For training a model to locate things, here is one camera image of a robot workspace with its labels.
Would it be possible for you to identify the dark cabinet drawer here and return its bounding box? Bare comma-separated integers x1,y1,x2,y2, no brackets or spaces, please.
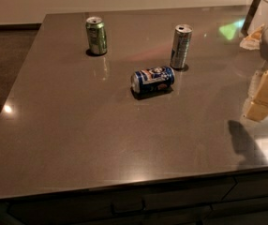
8,177,235,225
201,171,268,225

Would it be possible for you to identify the green soda can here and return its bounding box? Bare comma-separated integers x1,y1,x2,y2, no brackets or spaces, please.
85,16,107,55

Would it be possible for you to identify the dark cabinet drawer front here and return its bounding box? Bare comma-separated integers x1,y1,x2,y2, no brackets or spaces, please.
8,177,235,225

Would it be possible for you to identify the dark right cabinet drawer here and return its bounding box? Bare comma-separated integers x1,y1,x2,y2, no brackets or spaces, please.
201,171,268,225

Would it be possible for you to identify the tall silver can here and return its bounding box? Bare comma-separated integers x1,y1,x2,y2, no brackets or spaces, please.
170,24,193,69

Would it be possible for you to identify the blue pepsi can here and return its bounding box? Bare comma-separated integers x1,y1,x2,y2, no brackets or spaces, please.
131,67,175,95

